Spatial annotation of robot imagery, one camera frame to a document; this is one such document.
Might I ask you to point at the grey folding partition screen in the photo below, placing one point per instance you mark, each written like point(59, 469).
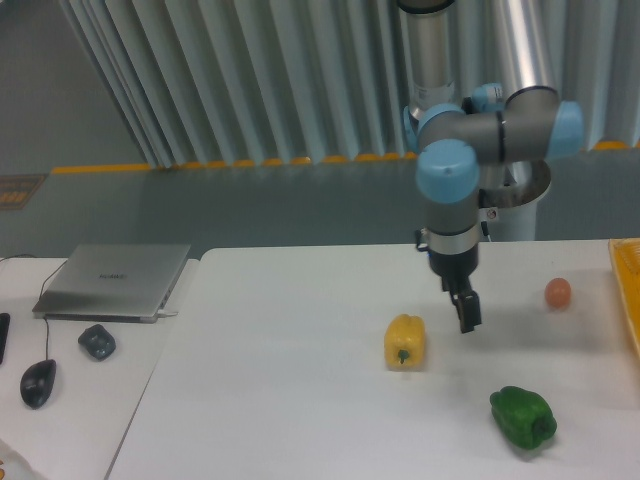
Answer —
point(262, 82)

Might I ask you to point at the black flat device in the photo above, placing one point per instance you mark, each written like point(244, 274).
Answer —
point(5, 320)

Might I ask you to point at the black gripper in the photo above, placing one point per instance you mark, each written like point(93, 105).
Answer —
point(454, 272)

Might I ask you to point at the brown egg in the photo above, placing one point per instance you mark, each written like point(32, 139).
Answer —
point(558, 293)

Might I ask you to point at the green bell pepper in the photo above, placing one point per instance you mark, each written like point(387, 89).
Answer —
point(524, 417)

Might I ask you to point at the dark grey earbuds case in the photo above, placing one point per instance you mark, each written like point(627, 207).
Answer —
point(97, 342)

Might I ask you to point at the silver laptop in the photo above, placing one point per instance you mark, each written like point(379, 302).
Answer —
point(113, 282)

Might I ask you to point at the yellow bell pepper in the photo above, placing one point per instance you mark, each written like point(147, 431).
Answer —
point(405, 343)

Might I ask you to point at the black computer mouse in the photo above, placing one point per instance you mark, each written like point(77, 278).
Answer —
point(37, 382)

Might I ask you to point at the yellow plastic basket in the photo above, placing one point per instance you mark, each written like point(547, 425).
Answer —
point(624, 257)

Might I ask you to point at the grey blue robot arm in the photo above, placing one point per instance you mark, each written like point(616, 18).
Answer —
point(492, 150)

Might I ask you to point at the white orange bag corner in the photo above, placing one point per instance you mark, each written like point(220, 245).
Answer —
point(13, 465)

